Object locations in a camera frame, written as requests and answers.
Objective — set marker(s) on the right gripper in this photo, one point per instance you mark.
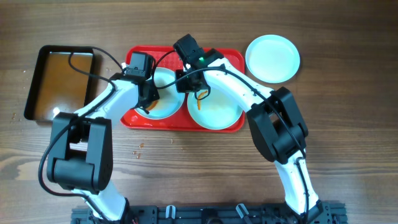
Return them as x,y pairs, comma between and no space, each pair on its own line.
182,87

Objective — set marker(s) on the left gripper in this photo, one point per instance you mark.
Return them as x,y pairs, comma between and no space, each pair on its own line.
153,94

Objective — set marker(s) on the orange green sponge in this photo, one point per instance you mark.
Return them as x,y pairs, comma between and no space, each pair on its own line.
152,105

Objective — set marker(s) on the white plate top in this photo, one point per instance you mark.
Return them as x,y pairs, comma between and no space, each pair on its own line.
170,99

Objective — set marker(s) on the white plate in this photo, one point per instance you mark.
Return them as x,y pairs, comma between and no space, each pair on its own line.
214,110
272,58
170,99

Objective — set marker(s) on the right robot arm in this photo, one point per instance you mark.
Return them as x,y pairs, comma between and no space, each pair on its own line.
277,127

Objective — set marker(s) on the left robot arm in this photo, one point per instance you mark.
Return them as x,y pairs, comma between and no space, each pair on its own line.
79,159

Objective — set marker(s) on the red plastic tray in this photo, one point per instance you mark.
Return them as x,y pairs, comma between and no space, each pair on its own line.
181,120

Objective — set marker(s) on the black water basin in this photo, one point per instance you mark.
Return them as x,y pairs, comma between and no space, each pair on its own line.
56,86

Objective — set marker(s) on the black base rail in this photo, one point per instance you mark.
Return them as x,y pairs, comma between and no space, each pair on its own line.
323,212

